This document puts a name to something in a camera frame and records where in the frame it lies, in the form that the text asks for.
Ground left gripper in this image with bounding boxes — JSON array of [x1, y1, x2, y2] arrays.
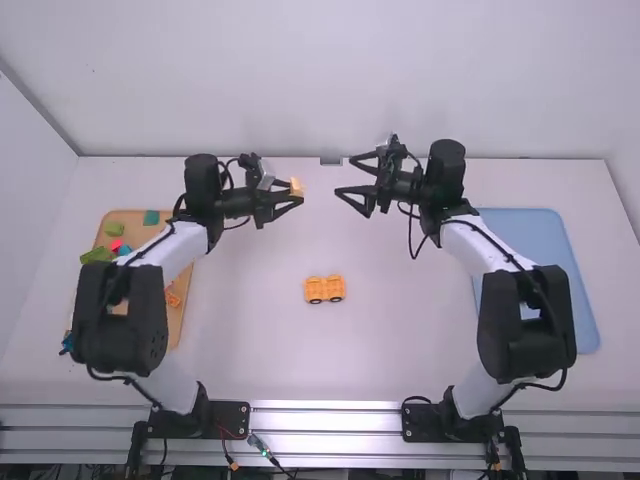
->
[[249, 182, 307, 230]]

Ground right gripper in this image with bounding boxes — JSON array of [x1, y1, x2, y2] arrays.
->
[[333, 148, 402, 222]]

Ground yellow toy car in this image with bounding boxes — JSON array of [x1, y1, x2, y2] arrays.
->
[[302, 272, 349, 307]]

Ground tan tray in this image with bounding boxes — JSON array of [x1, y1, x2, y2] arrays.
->
[[63, 208, 196, 354]]

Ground lime green toy brick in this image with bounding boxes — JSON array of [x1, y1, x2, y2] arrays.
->
[[79, 245, 114, 266]]

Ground blue mat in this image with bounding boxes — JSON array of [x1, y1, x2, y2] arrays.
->
[[471, 207, 602, 357]]

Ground silver rails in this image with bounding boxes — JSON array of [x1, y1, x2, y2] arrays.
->
[[0, 398, 640, 469]]

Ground black cable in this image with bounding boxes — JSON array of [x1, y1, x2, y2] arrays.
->
[[218, 157, 251, 192], [405, 198, 442, 261]]

